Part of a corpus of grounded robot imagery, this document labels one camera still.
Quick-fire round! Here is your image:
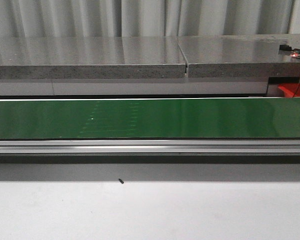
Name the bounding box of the black connector plug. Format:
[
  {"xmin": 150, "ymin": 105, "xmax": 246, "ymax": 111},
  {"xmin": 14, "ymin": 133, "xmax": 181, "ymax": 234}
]
[{"xmin": 279, "ymin": 44, "xmax": 293, "ymax": 52}]

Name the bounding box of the green conveyor belt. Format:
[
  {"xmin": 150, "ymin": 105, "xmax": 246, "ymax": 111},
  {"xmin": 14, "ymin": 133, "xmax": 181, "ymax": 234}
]
[{"xmin": 0, "ymin": 98, "xmax": 300, "ymax": 140}]

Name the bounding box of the grey curtain backdrop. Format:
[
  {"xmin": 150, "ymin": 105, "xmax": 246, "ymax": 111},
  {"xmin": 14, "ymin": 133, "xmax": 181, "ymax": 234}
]
[{"xmin": 0, "ymin": 0, "xmax": 300, "ymax": 37}]

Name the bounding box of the white cabinet panel under counter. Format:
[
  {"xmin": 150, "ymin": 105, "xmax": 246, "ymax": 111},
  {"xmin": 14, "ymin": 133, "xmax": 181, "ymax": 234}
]
[{"xmin": 0, "ymin": 77, "xmax": 269, "ymax": 96}]

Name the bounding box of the grey stone countertop slab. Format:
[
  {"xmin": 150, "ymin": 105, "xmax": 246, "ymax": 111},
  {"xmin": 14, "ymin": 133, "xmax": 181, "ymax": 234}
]
[
  {"xmin": 178, "ymin": 34, "xmax": 300, "ymax": 78},
  {"xmin": 0, "ymin": 37, "xmax": 186, "ymax": 80}
]

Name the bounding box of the grey stone countertop slab right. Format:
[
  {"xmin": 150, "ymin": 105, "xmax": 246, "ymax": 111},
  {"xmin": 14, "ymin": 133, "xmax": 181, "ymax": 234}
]
[{"xmin": 178, "ymin": 34, "xmax": 300, "ymax": 78}]

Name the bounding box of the aluminium conveyor side rail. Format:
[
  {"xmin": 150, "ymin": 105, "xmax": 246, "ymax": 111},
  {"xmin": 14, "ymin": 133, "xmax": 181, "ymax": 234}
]
[{"xmin": 0, "ymin": 139, "xmax": 300, "ymax": 156}]

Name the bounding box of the grey stone countertop slab left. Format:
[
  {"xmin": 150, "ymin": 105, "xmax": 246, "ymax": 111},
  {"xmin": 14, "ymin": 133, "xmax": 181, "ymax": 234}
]
[{"xmin": 0, "ymin": 37, "xmax": 186, "ymax": 80}]

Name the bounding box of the red plastic bin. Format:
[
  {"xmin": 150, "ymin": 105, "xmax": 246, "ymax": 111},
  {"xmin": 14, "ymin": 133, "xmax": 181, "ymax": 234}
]
[{"xmin": 278, "ymin": 83, "xmax": 300, "ymax": 98}]

